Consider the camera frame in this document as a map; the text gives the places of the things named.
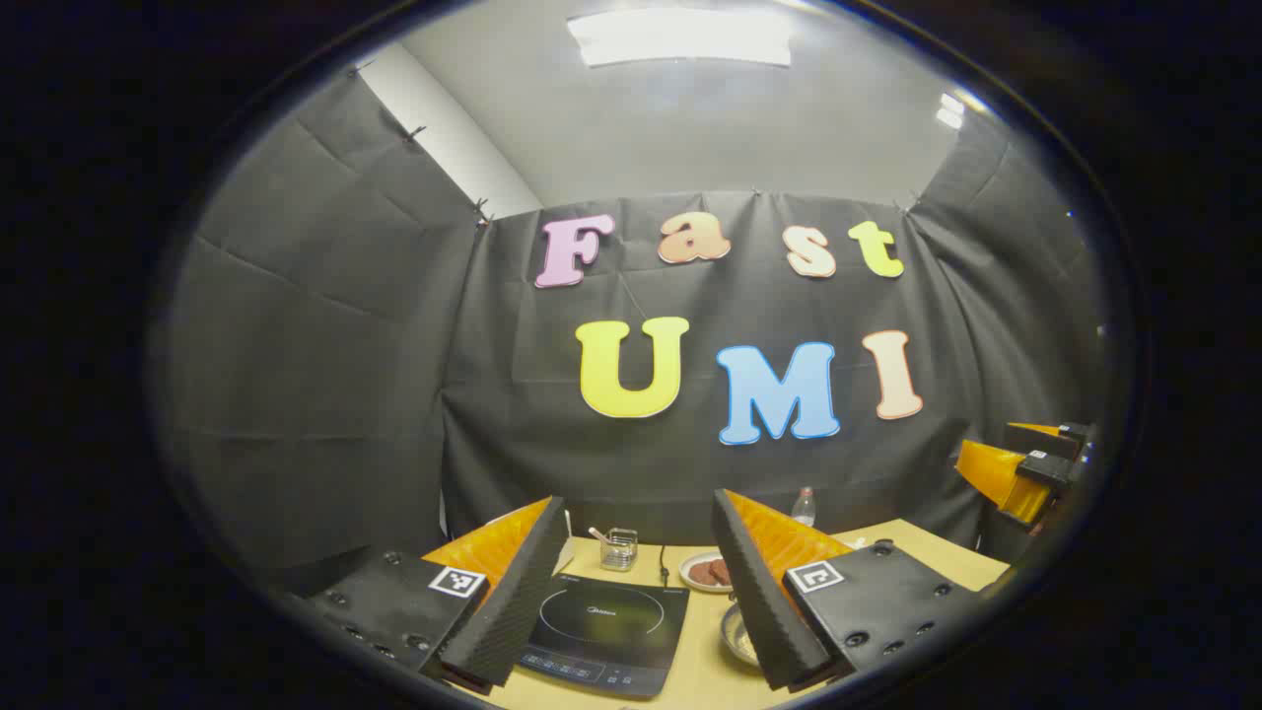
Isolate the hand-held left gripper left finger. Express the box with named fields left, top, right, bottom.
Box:
left=296, top=496, right=573, bottom=691

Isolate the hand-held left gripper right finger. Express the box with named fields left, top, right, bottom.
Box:
left=712, top=488, right=987, bottom=693

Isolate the stainless steel pot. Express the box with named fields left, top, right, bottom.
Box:
left=719, top=602, right=762, bottom=669

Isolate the black induction cooktop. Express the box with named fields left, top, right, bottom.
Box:
left=513, top=572, right=691, bottom=699

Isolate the white oval plate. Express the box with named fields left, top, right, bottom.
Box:
left=678, top=550, right=736, bottom=594

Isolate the black backdrop cloth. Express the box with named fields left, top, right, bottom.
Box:
left=163, top=69, right=1110, bottom=593

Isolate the large rectangular ceiling light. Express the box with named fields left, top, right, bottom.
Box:
left=567, top=8, right=795, bottom=68

